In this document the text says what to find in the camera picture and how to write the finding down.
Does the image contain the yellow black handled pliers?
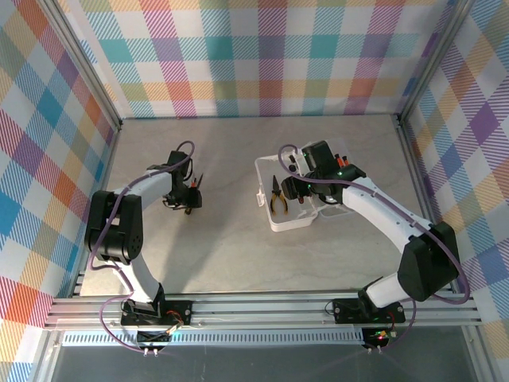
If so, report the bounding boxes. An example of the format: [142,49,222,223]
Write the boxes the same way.
[269,173,290,216]

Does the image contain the clear plastic tool box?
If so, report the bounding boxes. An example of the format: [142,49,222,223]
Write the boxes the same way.
[253,136,361,235]

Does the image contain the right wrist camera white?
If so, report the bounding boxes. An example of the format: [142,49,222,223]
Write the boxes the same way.
[286,153,308,177]

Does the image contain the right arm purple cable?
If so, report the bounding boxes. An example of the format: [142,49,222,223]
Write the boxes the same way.
[277,143,472,355]

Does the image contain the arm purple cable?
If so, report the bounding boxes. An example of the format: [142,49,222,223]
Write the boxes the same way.
[277,143,472,355]
[87,139,196,355]

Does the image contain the aluminium side rail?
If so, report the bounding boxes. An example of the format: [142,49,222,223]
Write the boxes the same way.
[70,123,122,298]
[395,115,457,295]

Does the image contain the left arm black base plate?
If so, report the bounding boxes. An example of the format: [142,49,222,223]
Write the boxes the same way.
[120,300,195,326]

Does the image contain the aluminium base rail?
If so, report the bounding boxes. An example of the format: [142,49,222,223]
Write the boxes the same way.
[44,292,484,330]

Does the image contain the aluminium upright post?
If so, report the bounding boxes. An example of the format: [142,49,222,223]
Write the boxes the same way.
[397,0,478,127]
[37,0,123,132]

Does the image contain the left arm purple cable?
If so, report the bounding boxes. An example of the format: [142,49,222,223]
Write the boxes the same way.
[87,139,196,355]

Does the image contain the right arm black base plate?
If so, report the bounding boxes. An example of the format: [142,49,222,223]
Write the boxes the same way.
[331,297,407,325]

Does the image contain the slotted grey cable duct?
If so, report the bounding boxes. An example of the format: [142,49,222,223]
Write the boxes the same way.
[61,329,367,347]

